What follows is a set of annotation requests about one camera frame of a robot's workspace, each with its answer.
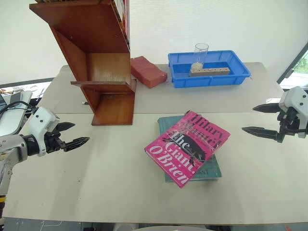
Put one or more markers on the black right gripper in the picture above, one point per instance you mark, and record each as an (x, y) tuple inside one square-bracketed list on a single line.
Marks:
[(287, 120)]

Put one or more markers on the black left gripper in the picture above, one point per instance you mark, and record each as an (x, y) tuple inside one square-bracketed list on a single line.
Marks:
[(51, 142)]

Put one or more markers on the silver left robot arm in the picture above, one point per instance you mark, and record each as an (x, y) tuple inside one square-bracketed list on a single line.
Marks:
[(9, 146)]

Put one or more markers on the teal hardcover book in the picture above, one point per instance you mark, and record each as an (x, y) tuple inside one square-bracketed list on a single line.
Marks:
[(209, 169)]

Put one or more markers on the pink Giant O'Brien book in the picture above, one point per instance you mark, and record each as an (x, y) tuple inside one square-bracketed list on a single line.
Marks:
[(186, 149)]

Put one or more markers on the brown wooden bookshelf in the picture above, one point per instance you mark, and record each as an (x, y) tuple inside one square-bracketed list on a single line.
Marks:
[(96, 53)]

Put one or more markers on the dark framed window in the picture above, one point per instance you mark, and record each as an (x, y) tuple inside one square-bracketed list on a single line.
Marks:
[(297, 67)]

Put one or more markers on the grey background equipment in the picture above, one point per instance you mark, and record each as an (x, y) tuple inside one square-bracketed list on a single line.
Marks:
[(12, 110)]

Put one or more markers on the wooden block with holes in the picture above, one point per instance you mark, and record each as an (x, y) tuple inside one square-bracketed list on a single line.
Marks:
[(214, 71)]

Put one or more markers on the blue plastic bin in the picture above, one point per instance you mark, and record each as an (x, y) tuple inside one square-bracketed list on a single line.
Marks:
[(207, 79)]

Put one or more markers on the red wrapped brick block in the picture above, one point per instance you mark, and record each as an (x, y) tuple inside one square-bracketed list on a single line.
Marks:
[(146, 72)]

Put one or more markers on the row of shelved books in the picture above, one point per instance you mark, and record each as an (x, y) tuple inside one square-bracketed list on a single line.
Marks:
[(123, 21)]

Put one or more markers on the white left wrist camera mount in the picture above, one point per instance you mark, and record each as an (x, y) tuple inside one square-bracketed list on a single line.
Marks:
[(41, 120)]

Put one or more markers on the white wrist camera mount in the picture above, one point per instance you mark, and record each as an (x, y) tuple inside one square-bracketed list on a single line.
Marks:
[(292, 97), (41, 120)]

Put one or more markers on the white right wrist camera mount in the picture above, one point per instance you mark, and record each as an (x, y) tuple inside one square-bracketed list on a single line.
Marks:
[(292, 97)]

